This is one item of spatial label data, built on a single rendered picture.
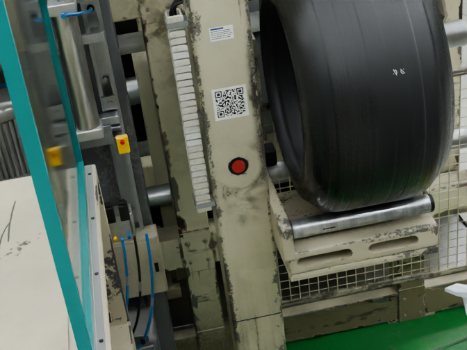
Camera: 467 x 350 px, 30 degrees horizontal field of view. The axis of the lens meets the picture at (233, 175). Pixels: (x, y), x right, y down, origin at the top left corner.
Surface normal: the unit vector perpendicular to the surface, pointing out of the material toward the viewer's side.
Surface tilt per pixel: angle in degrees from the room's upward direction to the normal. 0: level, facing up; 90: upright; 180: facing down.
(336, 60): 58
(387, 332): 0
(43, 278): 0
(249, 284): 90
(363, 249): 90
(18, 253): 0
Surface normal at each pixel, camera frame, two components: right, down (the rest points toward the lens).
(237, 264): 0.18, 0.48
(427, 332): -0.11, -0.86
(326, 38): -0.20, -0.14
